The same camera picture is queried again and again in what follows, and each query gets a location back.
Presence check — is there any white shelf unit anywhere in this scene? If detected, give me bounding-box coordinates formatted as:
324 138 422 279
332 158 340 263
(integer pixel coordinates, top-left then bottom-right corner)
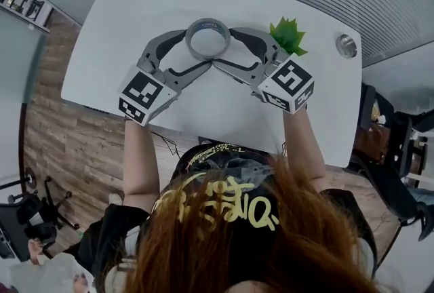
0 0 56 32

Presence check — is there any person's left forearm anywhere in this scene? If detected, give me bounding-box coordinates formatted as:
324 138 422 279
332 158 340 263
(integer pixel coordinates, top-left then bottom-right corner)
121 117 162 215

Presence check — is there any round metal desk grommet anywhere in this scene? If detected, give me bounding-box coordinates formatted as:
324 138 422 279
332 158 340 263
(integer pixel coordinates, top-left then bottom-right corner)
335 33 358 59

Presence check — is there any black office chair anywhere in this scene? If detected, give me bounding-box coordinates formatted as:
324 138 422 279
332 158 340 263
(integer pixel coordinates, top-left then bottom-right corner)
349 82 429 184
0 175 81 262
352 155 434 242

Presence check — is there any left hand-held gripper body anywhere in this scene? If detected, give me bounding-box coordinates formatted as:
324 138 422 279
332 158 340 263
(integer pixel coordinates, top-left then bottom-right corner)
117 54 180 127

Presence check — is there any brown leather bag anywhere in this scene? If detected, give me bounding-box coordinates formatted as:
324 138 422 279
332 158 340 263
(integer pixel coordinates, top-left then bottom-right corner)
355 124 391 164

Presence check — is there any white plastic bag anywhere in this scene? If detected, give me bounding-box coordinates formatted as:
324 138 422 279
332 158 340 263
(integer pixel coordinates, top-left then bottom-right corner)
9 252 96 293

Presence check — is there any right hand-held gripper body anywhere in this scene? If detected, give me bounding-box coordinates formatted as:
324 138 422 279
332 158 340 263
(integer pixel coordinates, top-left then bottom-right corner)
250 50 315 115

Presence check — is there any grey tape roll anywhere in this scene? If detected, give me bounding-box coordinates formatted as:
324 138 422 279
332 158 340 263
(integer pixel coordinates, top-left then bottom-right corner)
184 17 233 60

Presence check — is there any green artificial plant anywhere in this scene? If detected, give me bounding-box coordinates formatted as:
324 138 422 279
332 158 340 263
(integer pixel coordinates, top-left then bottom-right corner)
269 15 309 57

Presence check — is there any black desk height controller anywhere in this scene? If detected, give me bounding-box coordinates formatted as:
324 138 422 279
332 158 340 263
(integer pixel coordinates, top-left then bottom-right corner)
82 104 110 115

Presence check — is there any person's black printed t-shirt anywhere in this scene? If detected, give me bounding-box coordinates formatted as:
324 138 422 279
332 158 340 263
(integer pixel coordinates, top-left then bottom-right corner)
77 144 378 293

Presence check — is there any person's right forearm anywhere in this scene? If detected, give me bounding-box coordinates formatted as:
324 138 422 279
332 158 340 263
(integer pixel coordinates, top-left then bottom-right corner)
280 110 327 191

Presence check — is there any black cable under desk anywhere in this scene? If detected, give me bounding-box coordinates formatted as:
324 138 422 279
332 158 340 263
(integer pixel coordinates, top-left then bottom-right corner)
151 131 184 157

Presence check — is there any white standing desk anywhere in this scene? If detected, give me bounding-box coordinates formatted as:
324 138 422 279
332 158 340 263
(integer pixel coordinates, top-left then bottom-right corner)
60 0 363 169

